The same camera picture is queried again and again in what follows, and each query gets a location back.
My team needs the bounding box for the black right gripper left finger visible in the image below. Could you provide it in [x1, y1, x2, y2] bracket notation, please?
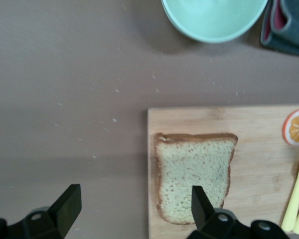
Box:
[0, 184, 82, 239]

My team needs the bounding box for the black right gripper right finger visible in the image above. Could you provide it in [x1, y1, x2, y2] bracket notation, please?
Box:
[186, 185, 290, 239]

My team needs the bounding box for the brown crust bread slice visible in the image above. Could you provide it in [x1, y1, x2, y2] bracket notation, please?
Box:
[153, 132, 239, 226]

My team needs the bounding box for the wooden cutting board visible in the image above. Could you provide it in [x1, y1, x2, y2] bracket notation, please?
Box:
[147, 106, 299, 239]

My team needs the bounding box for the mint green bowl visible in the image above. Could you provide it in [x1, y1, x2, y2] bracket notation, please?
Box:
[160, 0, 269, 44]

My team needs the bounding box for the folded grey cloth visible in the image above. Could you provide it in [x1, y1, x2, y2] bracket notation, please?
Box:
[260, 0, 299, 58]

